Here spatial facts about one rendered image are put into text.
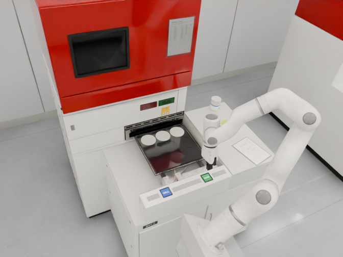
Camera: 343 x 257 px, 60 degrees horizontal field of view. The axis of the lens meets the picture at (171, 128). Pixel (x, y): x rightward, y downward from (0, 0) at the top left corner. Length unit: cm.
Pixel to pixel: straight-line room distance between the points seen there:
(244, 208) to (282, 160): 28
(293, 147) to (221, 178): 51
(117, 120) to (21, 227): 134
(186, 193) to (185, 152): 37
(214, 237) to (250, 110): 63
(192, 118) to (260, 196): 92
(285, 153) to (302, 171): 196
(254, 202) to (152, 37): 98
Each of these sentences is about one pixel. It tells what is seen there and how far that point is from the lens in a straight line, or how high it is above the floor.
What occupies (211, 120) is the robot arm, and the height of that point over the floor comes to 138.
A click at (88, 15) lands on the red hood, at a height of 176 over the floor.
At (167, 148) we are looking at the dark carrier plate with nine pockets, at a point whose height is 90.
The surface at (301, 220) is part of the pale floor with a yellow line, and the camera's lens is 302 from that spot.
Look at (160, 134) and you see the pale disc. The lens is 206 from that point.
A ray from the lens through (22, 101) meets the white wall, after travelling 355.
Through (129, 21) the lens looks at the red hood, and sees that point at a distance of 158.
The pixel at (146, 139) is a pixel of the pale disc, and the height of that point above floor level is 90.
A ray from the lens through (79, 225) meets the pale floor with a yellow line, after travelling 273.
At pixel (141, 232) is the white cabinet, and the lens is 181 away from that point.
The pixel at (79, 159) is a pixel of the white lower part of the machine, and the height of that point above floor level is 78.
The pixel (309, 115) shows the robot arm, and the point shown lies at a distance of 138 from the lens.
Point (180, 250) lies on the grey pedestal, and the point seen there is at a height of 82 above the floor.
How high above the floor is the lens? 232
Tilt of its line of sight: 42 degrees down
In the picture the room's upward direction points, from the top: 5 degrees clockwise
